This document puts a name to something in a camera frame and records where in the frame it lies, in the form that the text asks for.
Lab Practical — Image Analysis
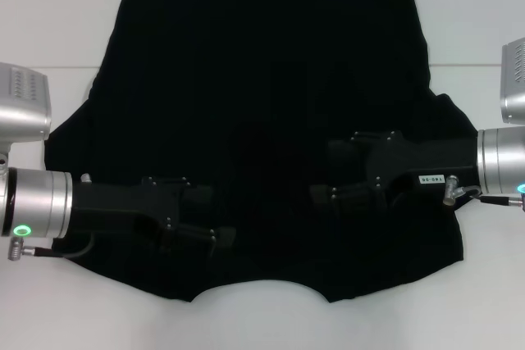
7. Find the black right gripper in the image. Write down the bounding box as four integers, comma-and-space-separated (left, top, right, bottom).
308, 130, 481, 215

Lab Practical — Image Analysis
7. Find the black t-shirt with FREE print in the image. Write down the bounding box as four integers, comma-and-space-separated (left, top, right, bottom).
43, 0, 479, 305

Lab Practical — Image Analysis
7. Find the left wrist cable with plug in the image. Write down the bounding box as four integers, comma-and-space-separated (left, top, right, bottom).
7, 230, 100, 261

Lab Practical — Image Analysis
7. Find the right wrist cable with plug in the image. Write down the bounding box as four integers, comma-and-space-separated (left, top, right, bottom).
441, 175, 525, 212

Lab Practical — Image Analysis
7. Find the wrist cable with plug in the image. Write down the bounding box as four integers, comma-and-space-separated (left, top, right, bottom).
7, 230, 100, 261
441, 175, 525, 212

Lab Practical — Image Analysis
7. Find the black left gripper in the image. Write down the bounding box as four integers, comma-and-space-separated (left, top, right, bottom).
71, 176, 238, 253

